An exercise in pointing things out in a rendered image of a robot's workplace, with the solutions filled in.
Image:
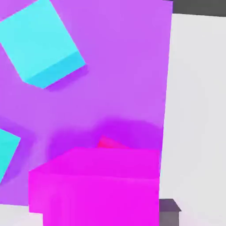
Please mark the small cyan cube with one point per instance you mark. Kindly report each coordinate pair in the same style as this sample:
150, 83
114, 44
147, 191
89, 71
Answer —
7, 150
37, 44

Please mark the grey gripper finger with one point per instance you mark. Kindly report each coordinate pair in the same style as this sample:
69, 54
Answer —
168, 213

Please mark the small magenta cube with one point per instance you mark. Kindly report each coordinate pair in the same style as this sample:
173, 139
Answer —
98, 187

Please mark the small red cube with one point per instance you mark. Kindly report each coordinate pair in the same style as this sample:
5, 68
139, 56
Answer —
109, 143

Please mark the large purple box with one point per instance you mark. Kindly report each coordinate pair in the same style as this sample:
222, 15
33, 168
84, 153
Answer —
120, 79

